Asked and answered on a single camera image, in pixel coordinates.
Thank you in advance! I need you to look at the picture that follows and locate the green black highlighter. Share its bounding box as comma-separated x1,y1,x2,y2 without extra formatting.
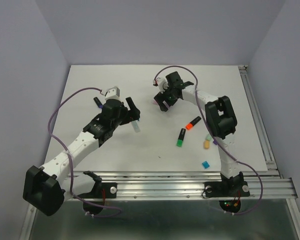
176,128,186,147

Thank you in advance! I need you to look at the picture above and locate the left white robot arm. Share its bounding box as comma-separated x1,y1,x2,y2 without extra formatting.
22,97,141,216

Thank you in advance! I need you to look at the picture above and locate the gold highlighter cap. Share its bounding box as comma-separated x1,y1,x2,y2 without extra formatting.
203,140,210,150

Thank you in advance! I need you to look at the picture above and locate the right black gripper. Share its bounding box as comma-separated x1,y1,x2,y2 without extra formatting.
153,83,178,112

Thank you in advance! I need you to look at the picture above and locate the mint highlighter cap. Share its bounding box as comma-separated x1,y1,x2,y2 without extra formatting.
205,134,213,142

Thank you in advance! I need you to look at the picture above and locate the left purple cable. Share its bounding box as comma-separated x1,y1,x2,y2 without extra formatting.
47,87,123,218

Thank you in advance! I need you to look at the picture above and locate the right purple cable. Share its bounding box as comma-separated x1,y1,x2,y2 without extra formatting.
154,65,263,216

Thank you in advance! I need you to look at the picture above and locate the purple cable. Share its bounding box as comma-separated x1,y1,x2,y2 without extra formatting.
154,65,263,216
47,87,123,218

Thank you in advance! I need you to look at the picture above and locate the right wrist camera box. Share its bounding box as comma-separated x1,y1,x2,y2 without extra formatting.
153,77,167,92

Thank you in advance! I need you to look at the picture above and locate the orange black highlighter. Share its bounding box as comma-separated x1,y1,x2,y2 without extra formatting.
185,116,202,130

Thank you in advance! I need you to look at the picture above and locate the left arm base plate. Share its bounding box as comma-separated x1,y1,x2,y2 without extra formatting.
75,182,118,199

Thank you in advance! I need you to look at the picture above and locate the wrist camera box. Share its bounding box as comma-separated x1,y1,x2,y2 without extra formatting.
153,77,167,92
101,86,121,101

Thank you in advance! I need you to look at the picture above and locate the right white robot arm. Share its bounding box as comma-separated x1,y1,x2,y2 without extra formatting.
153,71,244,195

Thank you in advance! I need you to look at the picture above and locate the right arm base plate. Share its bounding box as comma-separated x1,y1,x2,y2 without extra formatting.
203,181,251,199

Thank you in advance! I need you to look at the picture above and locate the purple black highlighter body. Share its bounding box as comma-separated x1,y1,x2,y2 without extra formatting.
93,97,103,109

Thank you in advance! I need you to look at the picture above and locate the blue highlighter cap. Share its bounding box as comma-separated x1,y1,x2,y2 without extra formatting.
202,161,210,169

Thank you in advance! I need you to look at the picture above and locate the aluminium right side rail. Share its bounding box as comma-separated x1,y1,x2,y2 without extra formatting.
238,65,281,178

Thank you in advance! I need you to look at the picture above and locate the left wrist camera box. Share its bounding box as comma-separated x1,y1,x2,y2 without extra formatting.
101,86,121,101

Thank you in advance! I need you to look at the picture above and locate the aluminium front rail frame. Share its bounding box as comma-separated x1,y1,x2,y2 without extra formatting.
20,169,300,240

